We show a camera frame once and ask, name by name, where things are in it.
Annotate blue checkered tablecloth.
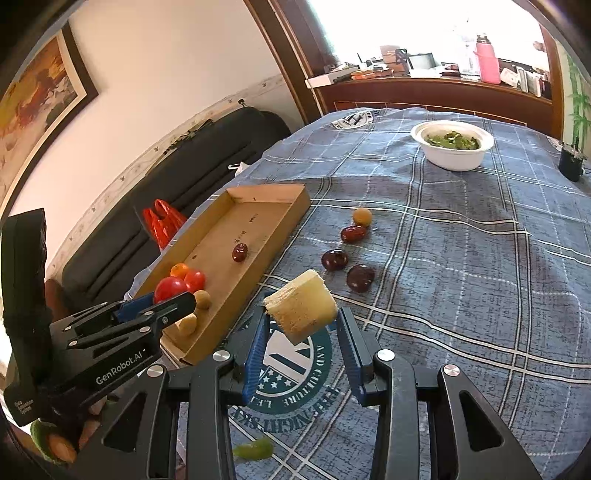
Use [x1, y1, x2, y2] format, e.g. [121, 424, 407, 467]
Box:
[127, 107, 591, 480]

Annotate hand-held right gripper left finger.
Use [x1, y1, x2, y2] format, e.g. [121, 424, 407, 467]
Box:
[81, 308, 273, 480]

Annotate bamboo painted wall panel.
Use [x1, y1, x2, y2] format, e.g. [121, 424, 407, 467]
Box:
[556, 41, 591, 153]

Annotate flat white box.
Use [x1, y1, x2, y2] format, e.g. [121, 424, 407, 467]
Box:
[305, 71, 361, 88]

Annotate person's left hand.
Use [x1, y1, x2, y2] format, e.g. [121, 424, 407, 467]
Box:
[69, 397, 109, 450]

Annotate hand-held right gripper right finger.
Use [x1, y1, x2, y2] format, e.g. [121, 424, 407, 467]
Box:
[336, 308, 543, 480]

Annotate white bowl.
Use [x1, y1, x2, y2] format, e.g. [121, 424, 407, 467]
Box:
[410, 121, 495, 172]

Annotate green vegetables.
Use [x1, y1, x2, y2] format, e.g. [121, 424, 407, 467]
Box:
[425, 131, 480, 151]

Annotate small brown box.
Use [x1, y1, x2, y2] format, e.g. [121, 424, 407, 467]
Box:
[380, 45, 409, 70]

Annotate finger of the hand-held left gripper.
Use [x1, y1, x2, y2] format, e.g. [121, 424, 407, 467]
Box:
[50, 298, 155, 339]
[67, 291, 198, 361]

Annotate wooden sideboard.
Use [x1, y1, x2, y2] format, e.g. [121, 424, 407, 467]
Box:
[316, 74, 555, 127]

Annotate dark purple plum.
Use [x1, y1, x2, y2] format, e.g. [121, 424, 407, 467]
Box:
[346, 264, 376, 292]
[321, 249, 348, 272]

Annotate red plastic bag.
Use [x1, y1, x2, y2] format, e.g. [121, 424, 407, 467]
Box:
[141, 199, 188, 252]

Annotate green leaf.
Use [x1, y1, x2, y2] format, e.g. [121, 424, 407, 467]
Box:
[232, 438, 274, 461]

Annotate small black pot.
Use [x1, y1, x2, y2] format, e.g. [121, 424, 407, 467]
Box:
[558, 142, 587, 182]

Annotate framed wall picture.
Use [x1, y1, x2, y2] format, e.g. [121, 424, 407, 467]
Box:
[0, 23, 100, 208]

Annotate black sofa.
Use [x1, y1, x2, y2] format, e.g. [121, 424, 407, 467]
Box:
[61, 107, 291, 315]

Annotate shallow cardboard box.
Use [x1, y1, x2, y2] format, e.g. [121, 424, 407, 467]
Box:
[124, 183, 311, 365]

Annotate pink bottle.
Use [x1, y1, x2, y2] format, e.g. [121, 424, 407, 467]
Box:
[475, 33, 502, 85]

